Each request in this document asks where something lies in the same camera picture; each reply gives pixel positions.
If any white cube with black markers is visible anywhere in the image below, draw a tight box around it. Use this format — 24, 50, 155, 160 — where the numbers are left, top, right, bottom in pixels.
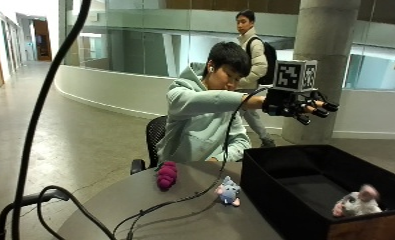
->
272, 59, 320, 93

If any grey concrete pillar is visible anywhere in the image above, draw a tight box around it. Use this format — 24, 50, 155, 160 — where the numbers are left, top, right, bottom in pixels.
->
281, 0, 364, 145

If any the person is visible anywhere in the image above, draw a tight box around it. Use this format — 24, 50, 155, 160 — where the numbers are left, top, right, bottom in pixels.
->
156, 41, 269, 164

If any large black storage box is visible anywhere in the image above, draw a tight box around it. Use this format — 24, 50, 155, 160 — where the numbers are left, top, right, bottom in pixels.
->
240, 143, 395, 240

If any grey white mouse soft toy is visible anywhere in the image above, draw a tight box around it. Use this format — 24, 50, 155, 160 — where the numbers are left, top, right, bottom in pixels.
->
332, 183, 384, 219

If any blue elephant soft toy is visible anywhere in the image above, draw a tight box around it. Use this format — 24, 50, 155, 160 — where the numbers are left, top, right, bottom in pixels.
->
213, 175, 243, 208

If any black office chair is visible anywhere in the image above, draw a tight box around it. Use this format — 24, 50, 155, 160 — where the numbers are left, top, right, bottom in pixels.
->
129, 115, 169, 176

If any purple knobbly soft toy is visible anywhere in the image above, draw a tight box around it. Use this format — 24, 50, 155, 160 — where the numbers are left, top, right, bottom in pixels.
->
156, 161, 180, 193

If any brown wooden door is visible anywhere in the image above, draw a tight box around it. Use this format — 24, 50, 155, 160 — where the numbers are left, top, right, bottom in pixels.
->
32, 19, 54, 62

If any thin black glove cable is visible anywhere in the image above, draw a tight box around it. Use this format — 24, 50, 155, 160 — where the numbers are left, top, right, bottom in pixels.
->
112, 86, 271, 240

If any looped black cable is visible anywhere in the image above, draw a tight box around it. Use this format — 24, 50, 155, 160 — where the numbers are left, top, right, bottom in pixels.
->
36, 184, 119, 240

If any thick black cable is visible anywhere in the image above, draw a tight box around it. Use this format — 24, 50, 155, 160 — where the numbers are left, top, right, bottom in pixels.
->
11, 0, 94, 240

